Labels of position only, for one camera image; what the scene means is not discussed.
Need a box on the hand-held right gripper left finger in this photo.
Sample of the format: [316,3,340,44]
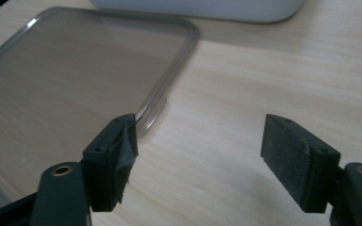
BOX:
[82,113,139,213]

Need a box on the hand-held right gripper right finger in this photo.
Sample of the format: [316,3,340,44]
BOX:
[260,113,341,214]

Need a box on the transparent grey plastic lid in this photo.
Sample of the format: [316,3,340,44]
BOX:
[0,7,201,208]

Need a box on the white plastic container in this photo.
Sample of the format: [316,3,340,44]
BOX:
[89,0,305,24]

